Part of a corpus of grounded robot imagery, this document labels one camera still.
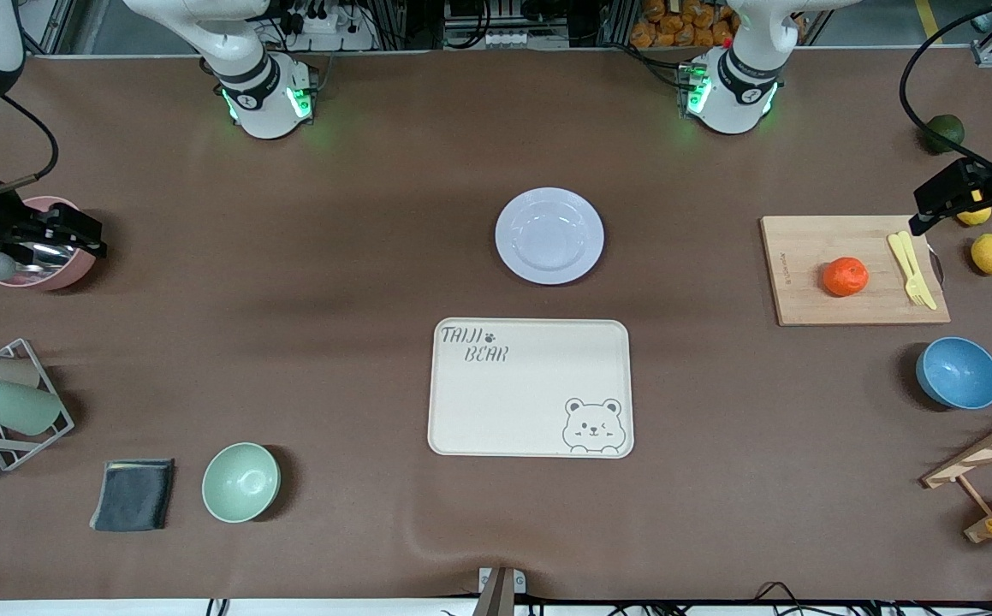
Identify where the orange mandarin fruit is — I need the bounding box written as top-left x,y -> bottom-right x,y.
823,257 -> 870,298

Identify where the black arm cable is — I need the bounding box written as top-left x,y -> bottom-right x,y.
900,0 -> 992,168
0,94 -> 60,196

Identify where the mint green cup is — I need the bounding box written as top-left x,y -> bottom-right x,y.
0,379 -> 62,435

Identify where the white power strip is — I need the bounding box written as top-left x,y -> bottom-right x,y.
277,0 -> 377,52

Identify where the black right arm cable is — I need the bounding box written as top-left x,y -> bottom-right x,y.
0,94 -> 60,196

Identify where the wooden mug rack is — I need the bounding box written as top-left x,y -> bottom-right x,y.
921,402 -> 992,544

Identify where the pink bowl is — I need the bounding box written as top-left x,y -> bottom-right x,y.
0,196 -> 98,292

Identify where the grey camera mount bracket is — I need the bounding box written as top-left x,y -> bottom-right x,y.
472,566 -> 527,616

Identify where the yellow plastic fork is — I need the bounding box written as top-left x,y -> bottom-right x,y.
898,231 -> 931,307

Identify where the dark grey folded cloth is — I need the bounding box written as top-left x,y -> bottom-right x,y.
89,459 -> 175,532

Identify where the wooden cutting board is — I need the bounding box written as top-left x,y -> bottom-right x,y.
759,215 -> 952,328

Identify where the yellow plastic fork and knife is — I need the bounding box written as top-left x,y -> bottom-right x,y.
888,234 -> 938,311

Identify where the dark green lime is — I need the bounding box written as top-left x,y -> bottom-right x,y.
924,114 -> 965,155

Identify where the grey wire cup rack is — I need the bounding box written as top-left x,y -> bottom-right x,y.
0,338 -> 75,471

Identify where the white round plate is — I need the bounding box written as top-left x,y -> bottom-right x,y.
495,187 -> 605,286

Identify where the pile of orange fruits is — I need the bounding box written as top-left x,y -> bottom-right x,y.
630,0 -> 740,49

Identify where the silver metal scoop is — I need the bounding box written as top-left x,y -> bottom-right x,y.
6,242 -> 70,280

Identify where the blue bowl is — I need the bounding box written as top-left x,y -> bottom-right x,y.
916,336 -> 992,411

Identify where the cream tray with bear print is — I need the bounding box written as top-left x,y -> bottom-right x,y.
427,318 -> 635,459

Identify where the light green bowl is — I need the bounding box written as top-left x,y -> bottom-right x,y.
201,441 -> 281,524

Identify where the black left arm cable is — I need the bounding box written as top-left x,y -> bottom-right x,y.
900,0 -> 992,168

